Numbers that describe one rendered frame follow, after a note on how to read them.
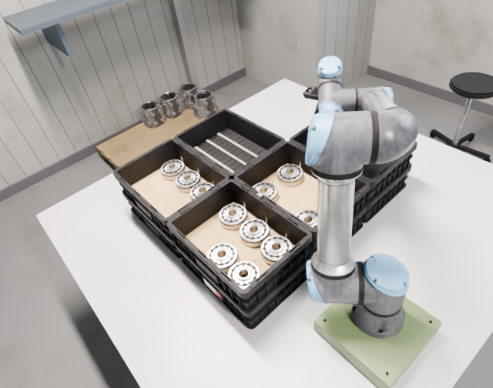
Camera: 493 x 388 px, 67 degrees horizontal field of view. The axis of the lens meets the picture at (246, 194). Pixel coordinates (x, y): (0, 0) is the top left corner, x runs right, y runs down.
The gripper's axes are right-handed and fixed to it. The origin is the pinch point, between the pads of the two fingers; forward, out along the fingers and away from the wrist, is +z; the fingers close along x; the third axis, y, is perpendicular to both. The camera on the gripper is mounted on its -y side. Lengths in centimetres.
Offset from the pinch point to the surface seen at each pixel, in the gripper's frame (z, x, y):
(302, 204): -2.0, -33.7, 18.0
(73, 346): 54, -161, -34
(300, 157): 2.5, -18.8, 3.6
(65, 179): 114, -121, -165
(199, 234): -10, -67, 0
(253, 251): -13, -59, 19
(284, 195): 0.1, -34.9, 10.1
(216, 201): -10, -54, -5
